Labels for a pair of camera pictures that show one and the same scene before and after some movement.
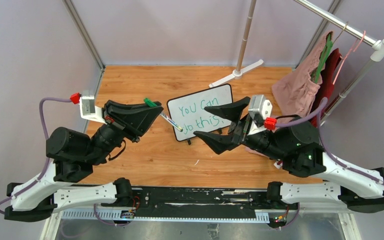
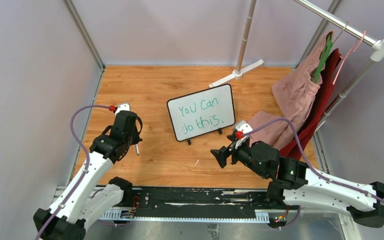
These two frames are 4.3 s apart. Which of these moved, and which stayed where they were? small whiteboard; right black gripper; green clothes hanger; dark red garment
Moved: right black gripper
Stayed: green clothes hanger; dark red garment; small whiteboard
